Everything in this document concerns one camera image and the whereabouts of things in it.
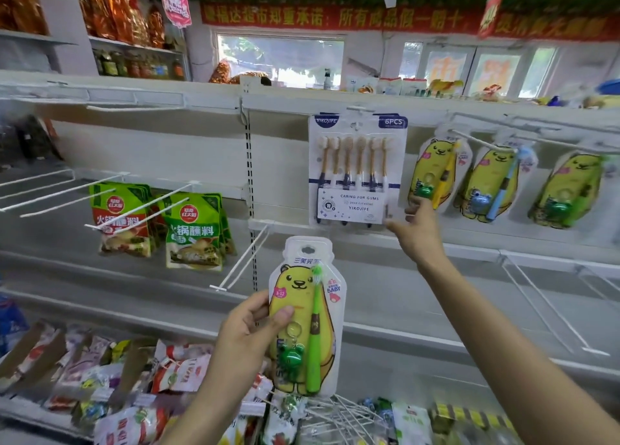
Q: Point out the bear toothbrush packet blue brush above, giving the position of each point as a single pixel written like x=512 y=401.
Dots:
x=494 y=183

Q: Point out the pile of green white packets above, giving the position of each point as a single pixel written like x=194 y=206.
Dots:
x=411 y=423

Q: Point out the person's left forearm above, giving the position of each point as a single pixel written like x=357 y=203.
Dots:
x=213 y=411

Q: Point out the blue snack packet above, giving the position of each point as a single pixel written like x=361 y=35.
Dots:
x=10 y=321

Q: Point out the long red banner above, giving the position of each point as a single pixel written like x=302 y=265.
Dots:
x=387 y=19

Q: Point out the white shelf unit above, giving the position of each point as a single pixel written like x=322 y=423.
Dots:
x=271 y=159

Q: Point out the person's right thumb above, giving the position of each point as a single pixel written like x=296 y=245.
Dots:
x=397 y=228

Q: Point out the bear toothbrush packet yellow brush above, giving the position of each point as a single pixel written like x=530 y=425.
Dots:
x=436 y=168

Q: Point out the bear toothbrush packet green brush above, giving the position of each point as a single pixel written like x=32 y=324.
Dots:
x=569 y=193
x=310 y=285

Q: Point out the pile of mixed snack packets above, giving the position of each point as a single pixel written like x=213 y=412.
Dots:
x=121 y=381

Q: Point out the person's right forearm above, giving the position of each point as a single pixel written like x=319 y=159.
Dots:
x=503 y=352

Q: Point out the white six toothbrush pack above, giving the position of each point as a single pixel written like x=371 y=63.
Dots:
x=356 y=168

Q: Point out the row of glass jars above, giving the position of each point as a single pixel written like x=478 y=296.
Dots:
x=135 y=67

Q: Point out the hanging green sauce packets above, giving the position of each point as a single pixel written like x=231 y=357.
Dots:
x=193 y=236
x=121 y=217

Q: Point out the red hanging sign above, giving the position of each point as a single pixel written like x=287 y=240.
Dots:
x=491 y=14

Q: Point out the person's left thumb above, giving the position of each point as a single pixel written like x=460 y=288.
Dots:
x=276 y=318

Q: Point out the window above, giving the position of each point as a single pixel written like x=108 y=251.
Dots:
x=281 y=61

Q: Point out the stack of orange snack bags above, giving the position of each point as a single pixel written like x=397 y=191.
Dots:
x=116 y=9

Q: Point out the row of white cartons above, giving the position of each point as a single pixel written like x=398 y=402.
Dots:
x=387 y=85

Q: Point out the pink hanging sign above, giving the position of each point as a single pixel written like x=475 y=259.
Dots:
x=174 y=5

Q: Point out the person's right hand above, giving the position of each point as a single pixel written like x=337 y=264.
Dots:
x=422 y=236

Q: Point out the bagged bread loaves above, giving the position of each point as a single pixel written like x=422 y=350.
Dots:
x=232 y=74

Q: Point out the person's left hand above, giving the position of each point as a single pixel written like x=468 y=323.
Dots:
x=242 y=343

